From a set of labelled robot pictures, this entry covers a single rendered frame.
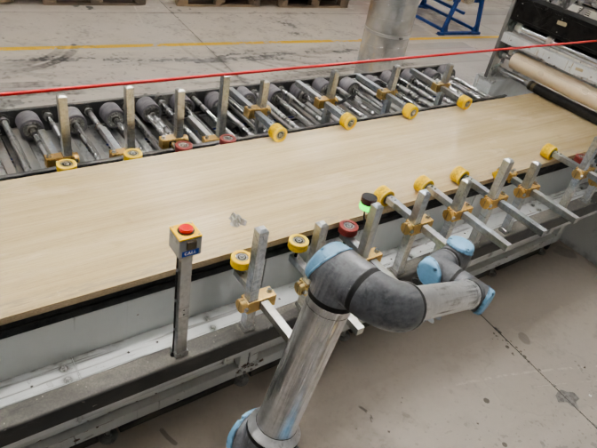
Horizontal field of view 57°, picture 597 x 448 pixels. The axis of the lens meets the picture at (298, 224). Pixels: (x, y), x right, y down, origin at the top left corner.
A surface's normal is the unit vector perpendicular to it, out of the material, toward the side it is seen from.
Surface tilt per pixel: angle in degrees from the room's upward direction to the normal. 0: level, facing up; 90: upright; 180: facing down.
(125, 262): 0
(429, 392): 0
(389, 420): 0
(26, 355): 90
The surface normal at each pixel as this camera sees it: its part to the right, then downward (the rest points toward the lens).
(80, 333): 0.55, 0.57
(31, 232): 0.16, -0.80
